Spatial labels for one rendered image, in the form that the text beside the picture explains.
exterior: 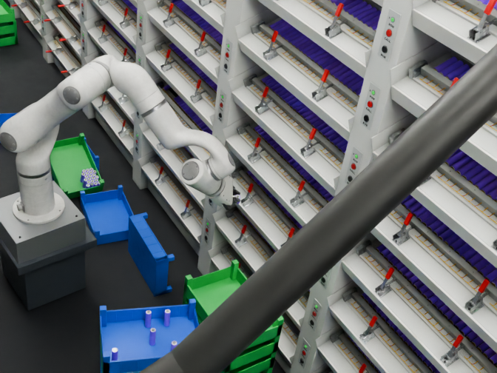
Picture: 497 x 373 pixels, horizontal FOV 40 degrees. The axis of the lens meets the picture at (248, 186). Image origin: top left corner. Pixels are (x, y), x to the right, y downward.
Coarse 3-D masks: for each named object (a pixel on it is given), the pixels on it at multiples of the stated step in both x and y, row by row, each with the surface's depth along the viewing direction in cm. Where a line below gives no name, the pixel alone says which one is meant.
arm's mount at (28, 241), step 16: (0, 208) 256; (64, 208) 259; (0, 224) 251; (16, 224) 249; (32, 224) 250; (48, 224) 251; (64, 224) 252; (80, 224) 256; (16, 240) 243; (32, 240) 245; (48, 240) 250; (64, 240) 256; (80, 240) 261; (16, 256) 246; (32, 256) 250
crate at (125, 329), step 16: (192, 304) 216; (112, 320) 215; (128, 320) 217; (144, 320) 218; (160, 320) 219; (176, 320) 219; (192, 320) 220; (112, 336) 211; (128, 336) 212; (144, 336) 213; (160, 336) 214; (176, 336) 214; (128, 352) 207; (144, 352) 208; (160, 352) 208; (112, 368) 199; (128, 368) 201; (144, 368) 202
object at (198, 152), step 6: (156, 78) 303; (162, 78) 305; (156, 84) 304; (162, 84) 305; (168, 90) 304; (174, 96) 300; (174, 102) 297; (192, 150) 275; (198, 150) 274; (204, 150) 273; (198, 156) 272; (204, 156) 271
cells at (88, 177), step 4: (92, 168) 329; (84, 172) 327; (88, 172) 327; (92, 172) 329; (84, 176) 326; (88, 176) 326; (92, 176) 327; (96, 176) 327; (80, 180) 330; (84, 180) 325; (88, 180) 325; (92, 180) 326; (96, 180) 326; (84, 184) 327; (88, 184) 324; (92, 184) 324; (96, 184) 325
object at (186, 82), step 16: (144, 48) 291; (160, 48) 293; (176, 48) 289; (160, 64) 286; (176, 64) 284; (192, 64) 279; (176, 80) 277; (192, 80) 275; (208, 80) 270; (192, 96) 266; (208, 96) 264; (208, 112) 260
